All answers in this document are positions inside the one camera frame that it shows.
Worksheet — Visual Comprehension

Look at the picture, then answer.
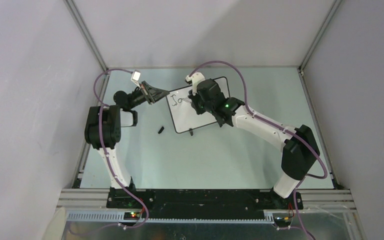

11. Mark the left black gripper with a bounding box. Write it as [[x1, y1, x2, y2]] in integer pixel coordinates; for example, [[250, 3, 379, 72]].
[[128, 81, 170, 110]]

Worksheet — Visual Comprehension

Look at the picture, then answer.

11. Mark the black framed whiteboard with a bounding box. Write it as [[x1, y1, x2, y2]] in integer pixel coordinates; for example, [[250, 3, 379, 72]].
[[165, 86, 217, 134]]

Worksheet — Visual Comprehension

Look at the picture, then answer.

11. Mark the black marker cap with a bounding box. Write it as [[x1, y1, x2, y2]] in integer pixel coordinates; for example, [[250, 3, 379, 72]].
[[157, 126, 165, 134]]

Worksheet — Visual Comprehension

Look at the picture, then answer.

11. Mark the black white marker pen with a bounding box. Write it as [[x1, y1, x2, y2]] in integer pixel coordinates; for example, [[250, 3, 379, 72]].
[[179, 98, 192, 104]]

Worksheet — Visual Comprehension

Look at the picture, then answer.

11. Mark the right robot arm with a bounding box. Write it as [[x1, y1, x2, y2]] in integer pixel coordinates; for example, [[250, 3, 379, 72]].
[[185, 76, 320, 209]]

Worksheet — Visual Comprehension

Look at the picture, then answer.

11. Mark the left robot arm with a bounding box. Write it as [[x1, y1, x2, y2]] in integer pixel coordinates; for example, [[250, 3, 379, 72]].
[[84, 81, 170, 190]]

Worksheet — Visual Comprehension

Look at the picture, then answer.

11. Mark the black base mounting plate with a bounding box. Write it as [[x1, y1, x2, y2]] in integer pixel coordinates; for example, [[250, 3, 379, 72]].
[[106, 188, 304, 220]]

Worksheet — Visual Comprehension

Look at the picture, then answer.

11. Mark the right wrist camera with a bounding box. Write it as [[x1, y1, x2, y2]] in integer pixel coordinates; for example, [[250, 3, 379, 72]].
[[185, 72, 206, 96]]

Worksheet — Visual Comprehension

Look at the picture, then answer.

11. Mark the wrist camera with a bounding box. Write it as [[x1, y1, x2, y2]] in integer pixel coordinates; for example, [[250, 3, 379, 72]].
[[130, 70, 141, 83], [185, 72, 206, 96]]

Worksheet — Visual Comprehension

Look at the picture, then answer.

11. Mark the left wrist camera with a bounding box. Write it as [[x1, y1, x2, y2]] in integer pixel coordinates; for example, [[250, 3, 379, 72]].
[[130, 70, 141, 83]]

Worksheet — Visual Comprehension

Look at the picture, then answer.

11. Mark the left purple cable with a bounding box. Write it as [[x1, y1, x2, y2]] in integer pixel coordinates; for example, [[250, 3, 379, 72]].
[[93, 68, 150, 231]]

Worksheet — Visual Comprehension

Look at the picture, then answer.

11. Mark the aluminium frame rail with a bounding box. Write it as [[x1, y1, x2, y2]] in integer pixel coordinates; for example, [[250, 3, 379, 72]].
[[57, 188, 357, 225]]

